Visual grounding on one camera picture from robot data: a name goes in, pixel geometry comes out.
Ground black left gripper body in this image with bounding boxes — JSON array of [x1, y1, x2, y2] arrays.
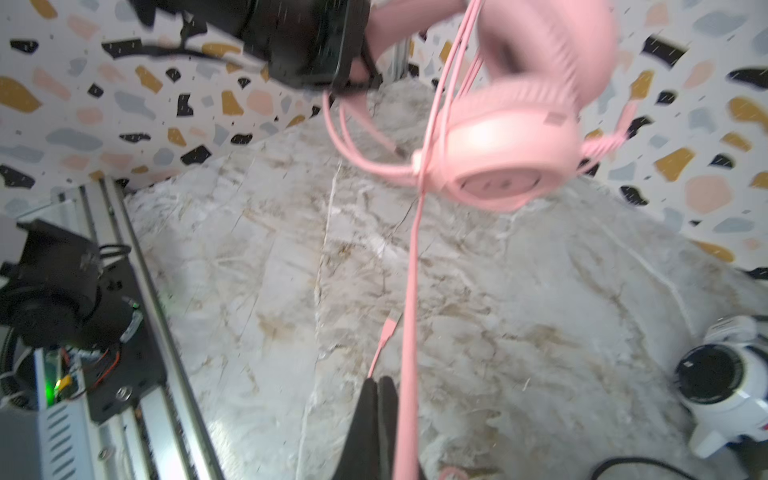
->
[[130, 0, 381, 93]]

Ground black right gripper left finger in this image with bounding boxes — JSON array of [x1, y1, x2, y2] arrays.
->
[[331, 378, 380, 480]]

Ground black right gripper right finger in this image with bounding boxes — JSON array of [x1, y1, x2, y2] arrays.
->
[[377, 376, 399, 480]]

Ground pink headphone cable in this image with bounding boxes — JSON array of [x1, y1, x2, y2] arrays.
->
[[322, 0, 481, 480]]

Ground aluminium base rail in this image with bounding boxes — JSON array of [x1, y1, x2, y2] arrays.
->
[[0, 176, 226, 480]]

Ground white black headphones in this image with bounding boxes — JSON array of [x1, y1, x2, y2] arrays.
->
[[674, 315, 767, 458]]

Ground pink headphones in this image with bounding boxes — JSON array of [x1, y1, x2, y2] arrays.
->
[[353, 0, 640, 214]]

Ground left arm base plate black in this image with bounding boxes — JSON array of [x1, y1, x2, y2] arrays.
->
[[17, 218, 168, 424]]

